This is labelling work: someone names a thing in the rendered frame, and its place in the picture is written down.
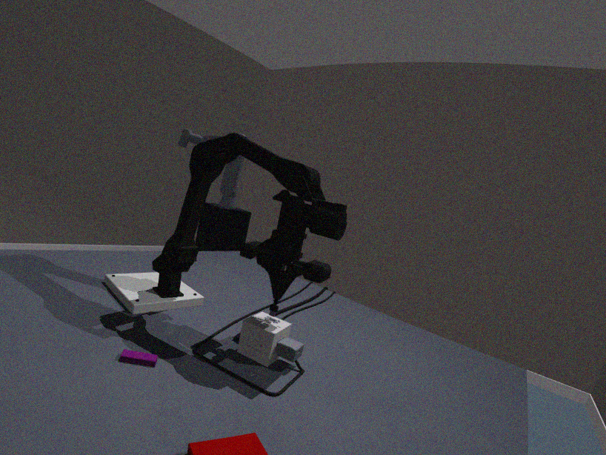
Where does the purple rectangular block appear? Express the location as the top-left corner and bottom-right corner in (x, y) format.
(120, 349), (158, 367)

